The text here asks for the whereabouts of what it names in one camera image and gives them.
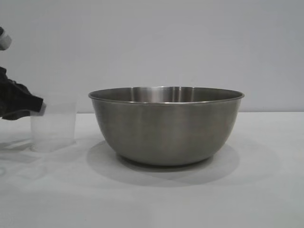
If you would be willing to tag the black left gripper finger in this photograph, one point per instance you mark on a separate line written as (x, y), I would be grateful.
(21, 99)
(16, 116)

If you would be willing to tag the translucent plastic measuring cup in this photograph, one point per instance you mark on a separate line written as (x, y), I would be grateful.
(54, 128)

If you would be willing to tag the stainless steel mixing bowl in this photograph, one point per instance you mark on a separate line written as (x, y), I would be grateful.
(166, 128)

